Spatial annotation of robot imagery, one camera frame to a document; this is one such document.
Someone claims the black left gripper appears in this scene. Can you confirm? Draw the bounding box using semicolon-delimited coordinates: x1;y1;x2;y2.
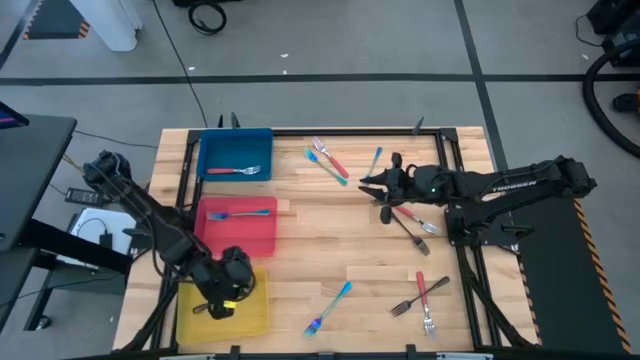
199;247;257;321

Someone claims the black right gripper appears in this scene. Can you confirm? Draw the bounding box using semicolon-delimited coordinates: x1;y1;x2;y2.
358;152;444;225

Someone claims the iridescent rainbow metal fork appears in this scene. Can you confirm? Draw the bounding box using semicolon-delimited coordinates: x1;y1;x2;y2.
363;145;384;182
206;208;272;222
303;147;349;188
303;280;354;340

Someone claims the red-handled silver fork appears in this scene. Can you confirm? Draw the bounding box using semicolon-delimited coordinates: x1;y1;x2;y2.
311;136;350;180
415;270;438;340
206;165;262;177
393;205;444;237

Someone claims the yellow plastic bin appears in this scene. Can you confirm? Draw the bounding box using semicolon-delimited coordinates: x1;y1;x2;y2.
175;266;271;346

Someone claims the red plastic bin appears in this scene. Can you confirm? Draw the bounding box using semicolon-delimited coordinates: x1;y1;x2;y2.
193;195;279;259

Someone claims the blue plastic bin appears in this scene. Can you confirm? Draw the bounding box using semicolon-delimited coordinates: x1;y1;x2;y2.
196;127;275;183

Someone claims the white box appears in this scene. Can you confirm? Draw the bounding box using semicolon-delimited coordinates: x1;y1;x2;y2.
69;207;135;269

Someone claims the black power adapter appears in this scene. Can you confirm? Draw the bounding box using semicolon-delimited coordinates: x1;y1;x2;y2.
64;187;105;207

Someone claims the large black hazard-striped mat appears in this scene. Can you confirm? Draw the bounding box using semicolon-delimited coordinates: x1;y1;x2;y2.
509;197;634;356

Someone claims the black desk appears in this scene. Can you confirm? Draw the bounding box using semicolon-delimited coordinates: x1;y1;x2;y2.
0;113;134;331

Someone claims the black equipment case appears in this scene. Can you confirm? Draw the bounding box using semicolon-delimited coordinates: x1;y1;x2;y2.
574;0;640;69

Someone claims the laptop screen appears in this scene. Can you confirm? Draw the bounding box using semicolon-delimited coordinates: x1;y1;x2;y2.
0;101;30;130

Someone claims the white column base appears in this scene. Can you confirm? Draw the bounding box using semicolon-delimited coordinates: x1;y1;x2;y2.
68;0;144;52

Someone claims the small black hazard-striped mat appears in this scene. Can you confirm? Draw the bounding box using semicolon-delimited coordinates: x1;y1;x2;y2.
22;0;92;40

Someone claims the black aluminium table frame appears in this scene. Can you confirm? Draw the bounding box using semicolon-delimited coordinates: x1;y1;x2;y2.
119;114;544;360

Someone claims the black vacuum hose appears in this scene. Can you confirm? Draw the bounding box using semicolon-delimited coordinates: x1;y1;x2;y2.
582;38;640;161

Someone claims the black floor cable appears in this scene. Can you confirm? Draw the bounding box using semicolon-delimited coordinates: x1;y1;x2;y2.
151;0;209;129

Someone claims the coiled black cable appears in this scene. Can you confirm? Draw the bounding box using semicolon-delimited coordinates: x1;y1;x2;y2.
187;1;228;36

